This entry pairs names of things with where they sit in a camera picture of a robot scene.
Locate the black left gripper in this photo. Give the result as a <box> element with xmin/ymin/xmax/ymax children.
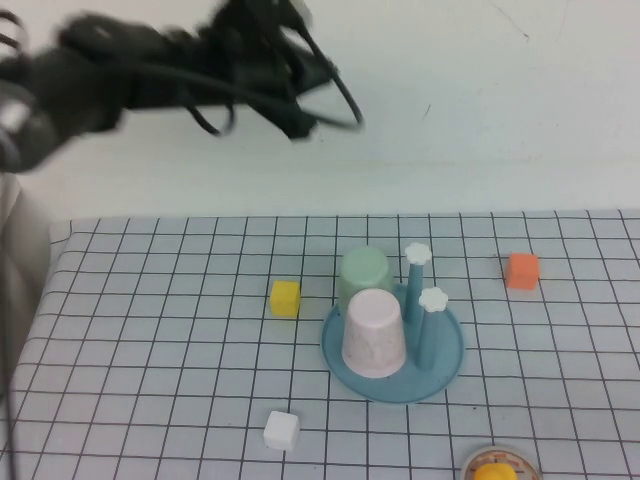
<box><xmin>197</xmin><ymin>22</ymin><xmax>334</xmax><ymax>144</ymax></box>

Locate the light green cup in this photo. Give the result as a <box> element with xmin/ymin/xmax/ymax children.
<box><xmin>335</xmin><ymin>246</ymin><xmax>396</xmax><ymax>319</ymax></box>

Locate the pink speckled cup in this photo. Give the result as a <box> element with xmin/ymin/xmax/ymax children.
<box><xmin>341</xmin><ymin>288</ymin><xmax>408</xmax><ymax>379</ymax></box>

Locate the blue cup stand with pegs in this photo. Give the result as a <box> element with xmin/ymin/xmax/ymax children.
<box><xmin>321</xmin><ymin>242</ymin><xmax>466</xmax><ymax>404</ymax></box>

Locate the yellow cube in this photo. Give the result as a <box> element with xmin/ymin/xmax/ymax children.
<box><xmin>270</xmin><ymin>280</ymin><xmax>302</xmax><ymax>317</ymax></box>

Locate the orange cube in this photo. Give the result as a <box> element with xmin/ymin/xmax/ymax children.
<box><xmin>503</xmin><ymin>252</ymin><xmax>541</xmax><ymax>290</ymax></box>

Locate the white side panel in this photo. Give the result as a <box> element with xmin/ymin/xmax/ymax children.
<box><xmin>0</xmin><ymin>174</ymin><xmax>54</xmax><ymax>401</ymax></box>

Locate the white cube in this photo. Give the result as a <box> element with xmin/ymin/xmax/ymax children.
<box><xmin>263</xmin><ymin>410</ymin><xmax>301</xmax><ymax>451</ymax></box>

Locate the round printed plate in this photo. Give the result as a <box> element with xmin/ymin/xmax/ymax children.
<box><xmin>459</xmin><ymin>443</ymin><xmax>541</xmax><ymax>480</ymax></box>

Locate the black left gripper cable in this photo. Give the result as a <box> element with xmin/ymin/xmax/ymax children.
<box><xmin>184</xmin><ymin>24</ymin><xmax>366</xmax><ymax>139</ymax></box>

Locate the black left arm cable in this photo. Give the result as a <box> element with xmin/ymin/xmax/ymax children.
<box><xmin>0</xmin><ymin>169</ymin><xmax>21</xmax><ymax>480</ymax></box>

